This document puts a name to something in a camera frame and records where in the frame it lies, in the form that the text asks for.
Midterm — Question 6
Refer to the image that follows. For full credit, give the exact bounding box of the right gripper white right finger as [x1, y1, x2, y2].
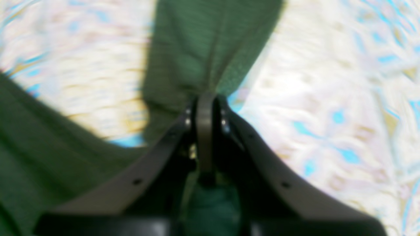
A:
[215, 95, 386, 236]

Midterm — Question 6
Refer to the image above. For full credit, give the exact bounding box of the dark green long-sleeve shirt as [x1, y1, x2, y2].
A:
[1, 0, 283, 236]

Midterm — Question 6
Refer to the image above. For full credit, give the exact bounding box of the patterned tile tablecloth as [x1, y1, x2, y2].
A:
[0, 0, 420, 236]

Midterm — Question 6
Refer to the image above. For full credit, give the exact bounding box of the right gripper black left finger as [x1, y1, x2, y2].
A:
[33, 99, 198, 236]

